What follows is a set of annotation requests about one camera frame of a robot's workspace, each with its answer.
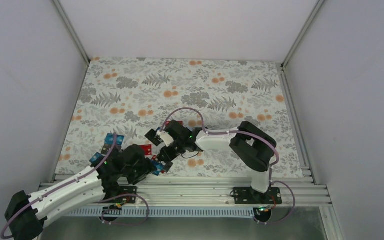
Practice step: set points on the blue card with chip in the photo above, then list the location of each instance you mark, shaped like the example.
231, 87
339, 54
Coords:
109, 142

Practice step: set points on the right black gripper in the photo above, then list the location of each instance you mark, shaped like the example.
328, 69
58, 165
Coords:
170, 157

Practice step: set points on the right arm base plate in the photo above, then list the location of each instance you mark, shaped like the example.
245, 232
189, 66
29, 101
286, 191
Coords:
249, 196

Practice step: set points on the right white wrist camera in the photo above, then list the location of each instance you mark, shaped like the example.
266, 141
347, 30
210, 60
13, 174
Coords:
165, 137

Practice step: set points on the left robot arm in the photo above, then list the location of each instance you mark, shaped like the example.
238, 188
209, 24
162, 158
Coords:
28, 214

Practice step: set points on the red VIP card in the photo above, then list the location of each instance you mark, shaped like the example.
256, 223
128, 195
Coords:
174, 122

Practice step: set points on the black card upper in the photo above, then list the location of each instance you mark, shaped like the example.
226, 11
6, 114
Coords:
152, 136

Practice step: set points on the red card centre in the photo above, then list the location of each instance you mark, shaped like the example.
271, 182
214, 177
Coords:
147, 148

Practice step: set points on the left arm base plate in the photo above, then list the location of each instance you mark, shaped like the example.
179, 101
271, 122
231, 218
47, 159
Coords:
126, 199

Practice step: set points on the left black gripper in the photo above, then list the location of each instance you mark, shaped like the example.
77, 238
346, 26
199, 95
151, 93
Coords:
146, 169

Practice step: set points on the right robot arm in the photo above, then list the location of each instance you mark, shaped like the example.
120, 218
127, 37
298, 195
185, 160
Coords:
253, 146

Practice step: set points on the floral patterned table mat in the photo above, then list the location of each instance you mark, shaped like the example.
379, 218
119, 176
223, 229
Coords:
130, 96

